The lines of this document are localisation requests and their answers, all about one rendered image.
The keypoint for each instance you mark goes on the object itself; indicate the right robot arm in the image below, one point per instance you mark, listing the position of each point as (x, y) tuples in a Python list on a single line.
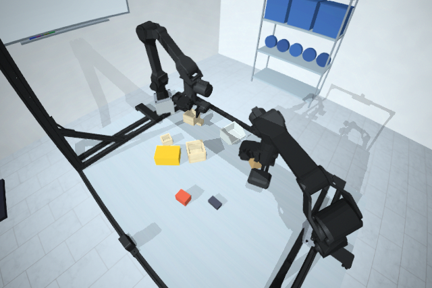
[(330, 224)]

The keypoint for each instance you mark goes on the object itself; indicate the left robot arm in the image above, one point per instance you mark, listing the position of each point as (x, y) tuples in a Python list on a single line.
[(185, 66)]

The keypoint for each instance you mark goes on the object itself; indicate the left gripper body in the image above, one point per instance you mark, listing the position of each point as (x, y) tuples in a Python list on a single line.
[(202, 107)]

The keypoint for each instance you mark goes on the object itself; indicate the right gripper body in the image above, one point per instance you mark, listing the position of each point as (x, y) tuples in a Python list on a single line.
[(259, 177)]

